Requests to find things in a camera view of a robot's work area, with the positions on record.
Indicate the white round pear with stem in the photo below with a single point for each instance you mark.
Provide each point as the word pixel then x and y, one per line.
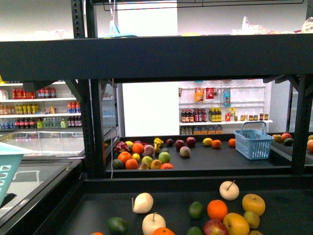
pixel 229 190

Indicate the white grocery shelf with bottles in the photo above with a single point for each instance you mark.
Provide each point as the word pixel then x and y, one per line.
pixel 222 106

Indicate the kiwi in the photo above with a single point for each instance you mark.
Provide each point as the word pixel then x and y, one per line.
pixel 255 232
pixel 252 219

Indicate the blue basket on far shelf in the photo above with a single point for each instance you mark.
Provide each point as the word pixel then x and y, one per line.
pixel 253 144

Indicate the green avocado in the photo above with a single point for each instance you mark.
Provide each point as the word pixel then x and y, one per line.
pixel 194 231
pixel 117 226

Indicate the green avocado centre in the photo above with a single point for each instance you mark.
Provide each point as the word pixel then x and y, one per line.
pixel 194 231

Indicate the black metal fruit shelf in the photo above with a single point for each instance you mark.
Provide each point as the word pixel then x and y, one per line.
pixel 76 207

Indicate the green lime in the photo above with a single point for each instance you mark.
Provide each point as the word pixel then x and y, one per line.
pixel 196 210

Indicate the far fruit pile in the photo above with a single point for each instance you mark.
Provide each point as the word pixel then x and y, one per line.
pixel 141 155

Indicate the kiwi rear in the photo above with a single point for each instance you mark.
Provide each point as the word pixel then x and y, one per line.
pixel 252 219

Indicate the white pear front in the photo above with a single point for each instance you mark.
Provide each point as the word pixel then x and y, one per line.
pixel 151 222

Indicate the yellow orange apple centre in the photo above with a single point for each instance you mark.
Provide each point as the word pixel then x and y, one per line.
pixel 236 224

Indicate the golden apple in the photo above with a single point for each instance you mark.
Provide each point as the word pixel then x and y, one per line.
pixel 254 203

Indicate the large orange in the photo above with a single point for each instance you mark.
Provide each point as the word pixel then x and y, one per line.
pixel 163 231

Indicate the orange tangerine centre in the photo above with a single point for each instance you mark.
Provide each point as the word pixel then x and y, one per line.
pixel 217 209

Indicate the red yellow apple centre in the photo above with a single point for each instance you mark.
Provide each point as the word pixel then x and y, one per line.
pixel 214 227

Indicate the kiwi front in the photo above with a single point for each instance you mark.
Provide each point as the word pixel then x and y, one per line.
pixel 255 232

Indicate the light blue shopping basket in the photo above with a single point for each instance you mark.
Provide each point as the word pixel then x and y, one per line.
pixel 10 158

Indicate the drinks shelf left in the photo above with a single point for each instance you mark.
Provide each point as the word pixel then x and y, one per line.
pixel 51 107

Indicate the white pear rear left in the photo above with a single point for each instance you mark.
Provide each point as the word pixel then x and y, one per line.
pixel 142 203

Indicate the glass freezer chest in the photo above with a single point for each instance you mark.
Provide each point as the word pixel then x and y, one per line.
pixel 50 153

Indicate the green avocado left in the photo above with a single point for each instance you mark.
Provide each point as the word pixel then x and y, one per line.
pixel 117 226

